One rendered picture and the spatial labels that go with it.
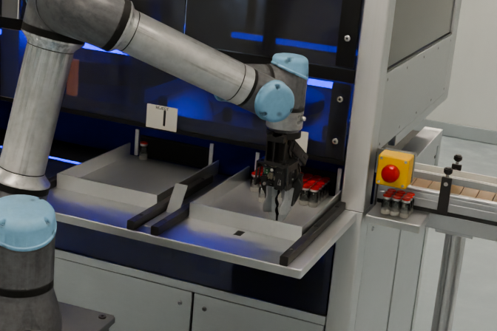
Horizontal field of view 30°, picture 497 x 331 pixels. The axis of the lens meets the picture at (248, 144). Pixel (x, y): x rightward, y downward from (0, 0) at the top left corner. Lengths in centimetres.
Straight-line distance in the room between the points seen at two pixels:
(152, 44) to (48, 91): 23
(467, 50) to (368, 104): 465
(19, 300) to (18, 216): 14
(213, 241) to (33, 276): 43
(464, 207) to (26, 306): 107
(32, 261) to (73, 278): 95
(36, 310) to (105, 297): 89
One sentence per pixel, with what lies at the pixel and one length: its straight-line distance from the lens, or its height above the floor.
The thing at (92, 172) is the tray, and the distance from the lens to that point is 231.
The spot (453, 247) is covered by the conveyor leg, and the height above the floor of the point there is 79.
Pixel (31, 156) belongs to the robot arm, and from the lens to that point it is 173.
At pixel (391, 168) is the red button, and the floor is 101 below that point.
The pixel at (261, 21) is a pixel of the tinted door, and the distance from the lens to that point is 218.
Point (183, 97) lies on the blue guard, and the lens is 228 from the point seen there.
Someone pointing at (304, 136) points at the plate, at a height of 104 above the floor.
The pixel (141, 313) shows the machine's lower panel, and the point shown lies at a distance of 251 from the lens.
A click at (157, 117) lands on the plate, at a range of 232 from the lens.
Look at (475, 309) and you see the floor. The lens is 400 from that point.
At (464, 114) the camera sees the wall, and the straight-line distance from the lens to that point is 681.
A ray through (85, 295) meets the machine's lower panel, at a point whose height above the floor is 49.
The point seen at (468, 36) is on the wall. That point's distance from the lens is 673.
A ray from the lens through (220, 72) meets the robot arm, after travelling 164.
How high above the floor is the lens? 158
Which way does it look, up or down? 15 degrees down
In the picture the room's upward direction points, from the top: 5 degrees clockwise
